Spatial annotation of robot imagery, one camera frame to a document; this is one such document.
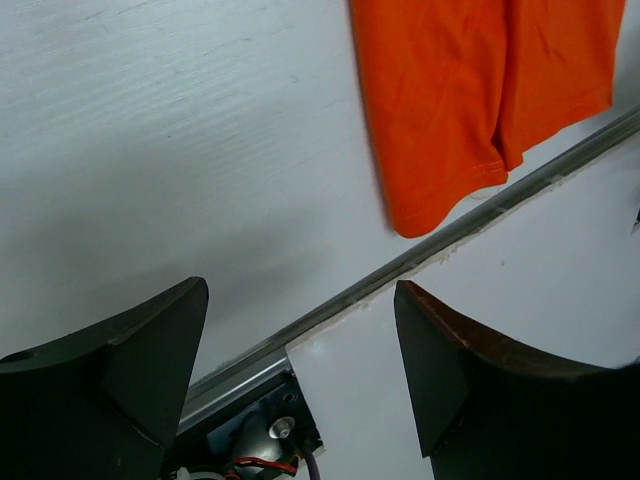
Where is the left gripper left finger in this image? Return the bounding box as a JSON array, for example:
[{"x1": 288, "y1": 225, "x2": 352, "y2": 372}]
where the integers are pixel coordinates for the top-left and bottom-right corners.
[{"x1": 1, "y1": 277, "x2": 208, "y2": 479}]

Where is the orange t-shirt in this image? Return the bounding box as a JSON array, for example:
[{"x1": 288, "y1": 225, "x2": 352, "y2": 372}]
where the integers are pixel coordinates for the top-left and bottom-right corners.
[{"x1": 349, "y1": 1, "x2": 625, "y2": 238}]

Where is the aluminium frame rail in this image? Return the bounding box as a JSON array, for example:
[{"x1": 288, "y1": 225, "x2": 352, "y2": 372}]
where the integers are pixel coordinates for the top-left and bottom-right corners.
[{"x1": 177, "y1": 106, "x2": 639, "y2": 435}]

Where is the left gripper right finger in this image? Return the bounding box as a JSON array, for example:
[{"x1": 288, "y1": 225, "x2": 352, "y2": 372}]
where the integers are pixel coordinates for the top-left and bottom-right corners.
[{"x1": 394, "y1": 280, "x2": 639, "y2": 479}]

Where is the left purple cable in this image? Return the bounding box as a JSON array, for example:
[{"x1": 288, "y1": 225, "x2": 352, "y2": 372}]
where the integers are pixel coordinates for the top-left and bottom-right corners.
[{"x1": 302, "y1": 444, "x2": 326, "y2": 480}]

